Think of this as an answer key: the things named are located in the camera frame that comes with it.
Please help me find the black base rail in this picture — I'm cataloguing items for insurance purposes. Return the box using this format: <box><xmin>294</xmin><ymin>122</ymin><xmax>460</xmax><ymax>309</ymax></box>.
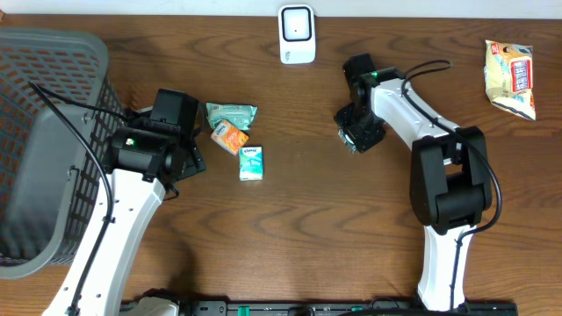
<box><xmin>120</xmin><ymin>299</ymin><xmax>520</xmax><ymax>316</ymax></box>

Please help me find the white barcode scanner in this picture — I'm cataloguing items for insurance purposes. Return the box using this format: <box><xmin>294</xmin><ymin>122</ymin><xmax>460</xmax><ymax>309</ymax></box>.
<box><xmin>277</xmin><ymin>4</ymin><xmax>316</xmax><ymax>65</ymax></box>

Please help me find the left black cable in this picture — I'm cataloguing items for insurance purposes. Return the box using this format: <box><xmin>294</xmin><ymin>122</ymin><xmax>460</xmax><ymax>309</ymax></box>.
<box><xmin>27</xmin><ymin>81</ymin><xmax>133</xmax><ymax>316</ymax></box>

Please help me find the yellow wet wipes pack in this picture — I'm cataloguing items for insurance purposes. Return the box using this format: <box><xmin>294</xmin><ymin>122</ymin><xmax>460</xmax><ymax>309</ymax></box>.
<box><xmin>484</xmin><ymin>39</ymin><xmax>536</xmax><ymax>121</ymax></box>

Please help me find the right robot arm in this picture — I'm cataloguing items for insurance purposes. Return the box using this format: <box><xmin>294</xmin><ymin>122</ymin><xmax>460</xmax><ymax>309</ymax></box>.
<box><xmin>334</xmin><ymin>54</ymin><xmax>499</xmax><ymax>312</ymax></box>

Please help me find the teal Kleenex tissue pack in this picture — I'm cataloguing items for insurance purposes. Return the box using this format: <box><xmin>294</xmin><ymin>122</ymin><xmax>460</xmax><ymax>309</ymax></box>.
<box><xmin>239</xmin><ymin>147</ymin><xmax>263</xmax><ymax>181</ymax></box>

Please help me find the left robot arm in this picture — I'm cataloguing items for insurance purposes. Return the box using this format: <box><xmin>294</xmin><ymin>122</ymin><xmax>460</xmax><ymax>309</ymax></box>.
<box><xmin>45</xmin><ymin>89</ymin><xmax>205</xmax><ymax>315</ymax></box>

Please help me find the orange tissue pack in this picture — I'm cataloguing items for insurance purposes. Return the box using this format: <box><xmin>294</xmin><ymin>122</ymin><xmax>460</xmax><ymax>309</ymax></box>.
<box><xmin>211</xmin><ymin>119</ymin><xmax>249</xmax><ymax>155</ymax></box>

